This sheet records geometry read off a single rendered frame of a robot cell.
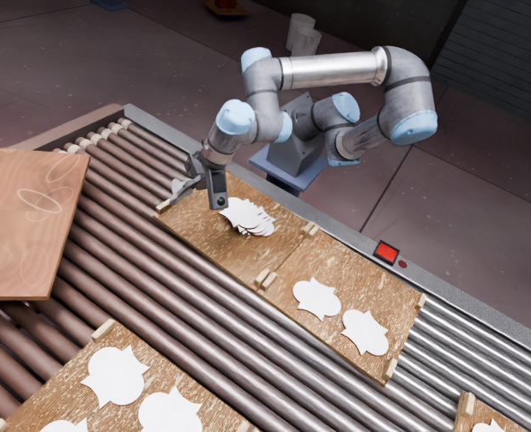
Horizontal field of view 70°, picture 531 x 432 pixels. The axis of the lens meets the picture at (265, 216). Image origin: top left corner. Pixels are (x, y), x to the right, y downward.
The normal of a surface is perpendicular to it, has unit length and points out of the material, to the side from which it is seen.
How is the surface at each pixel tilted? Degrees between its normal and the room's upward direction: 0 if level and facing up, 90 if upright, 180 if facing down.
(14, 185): 0
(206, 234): 0
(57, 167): 0
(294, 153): 90
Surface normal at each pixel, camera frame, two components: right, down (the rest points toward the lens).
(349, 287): 0.20, -0.69
